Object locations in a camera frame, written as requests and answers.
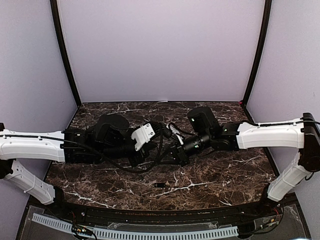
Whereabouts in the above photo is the key with black head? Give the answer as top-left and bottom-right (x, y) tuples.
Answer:
(153, 182), (166, 188)

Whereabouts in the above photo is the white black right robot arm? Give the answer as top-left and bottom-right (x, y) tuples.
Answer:
(166, 106), (320, 217)

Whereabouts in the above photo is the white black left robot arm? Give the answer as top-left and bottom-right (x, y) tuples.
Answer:
(0, 114), (156, 218)

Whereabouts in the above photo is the left circuit board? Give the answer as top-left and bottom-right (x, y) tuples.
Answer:
(71, 224), (92, 236)

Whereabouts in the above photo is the circuit board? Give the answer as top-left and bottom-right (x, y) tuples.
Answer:
(260, 217), (279, 230)
(71, 224), (92, 236)

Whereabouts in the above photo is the right circuit board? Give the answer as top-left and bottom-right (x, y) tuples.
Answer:
(260, 217), (279, 230)

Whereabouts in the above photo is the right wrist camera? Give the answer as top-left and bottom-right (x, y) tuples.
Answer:
(166, 123), (185, 145)

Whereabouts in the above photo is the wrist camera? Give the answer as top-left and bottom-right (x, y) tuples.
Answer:
(131, 122), (164, 152)
(166, 123), (185, 145)

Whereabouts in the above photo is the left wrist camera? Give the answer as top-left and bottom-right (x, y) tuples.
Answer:
(131, 122), (164, 152)

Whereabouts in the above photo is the black front rail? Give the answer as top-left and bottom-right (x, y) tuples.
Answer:
(54, 202), (260, 225)

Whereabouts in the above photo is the white slotted cable duct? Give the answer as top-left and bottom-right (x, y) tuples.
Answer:
(31, 213), (239, 240)

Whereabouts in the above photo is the black left corner post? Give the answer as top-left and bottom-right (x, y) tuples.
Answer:
(49, 0), (82, 108)

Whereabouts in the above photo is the black corner post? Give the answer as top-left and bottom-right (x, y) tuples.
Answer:
(49, 0), (82, 108)
(241, 0), (273, 108)

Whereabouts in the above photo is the black right corner post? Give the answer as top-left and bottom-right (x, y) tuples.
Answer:
(241, 0), (273, 108)

